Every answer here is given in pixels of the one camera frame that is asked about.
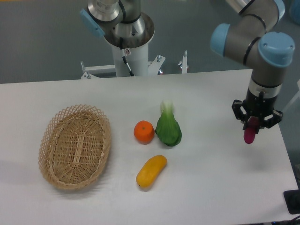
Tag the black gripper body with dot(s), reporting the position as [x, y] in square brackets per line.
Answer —
[259, 106]

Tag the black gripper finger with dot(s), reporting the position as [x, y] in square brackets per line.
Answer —
[241, 112]
[273, 119]

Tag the purple sweet potato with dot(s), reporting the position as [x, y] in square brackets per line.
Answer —
[250, 130]

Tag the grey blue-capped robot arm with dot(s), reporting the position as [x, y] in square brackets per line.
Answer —
[251, 42]

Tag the woven wicker basket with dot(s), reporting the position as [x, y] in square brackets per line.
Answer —
[75, 147]

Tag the green bok choy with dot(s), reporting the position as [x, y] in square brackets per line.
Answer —
[168, 129]

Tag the black device at table edge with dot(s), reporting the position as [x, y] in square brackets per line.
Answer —
[292, 200]

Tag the orange fruit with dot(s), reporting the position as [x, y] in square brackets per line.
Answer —
[144, 132]

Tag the blue object top right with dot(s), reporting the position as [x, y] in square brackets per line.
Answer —
[294, 11]

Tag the yellow mango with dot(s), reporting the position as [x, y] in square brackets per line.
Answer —
[150, 171]

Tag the white frame at right edge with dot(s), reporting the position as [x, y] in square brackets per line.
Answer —
[291, 101]

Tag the white metal base frame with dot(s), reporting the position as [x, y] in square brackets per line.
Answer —
[154, 68]

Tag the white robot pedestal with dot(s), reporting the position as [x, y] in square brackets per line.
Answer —
[130, 46]

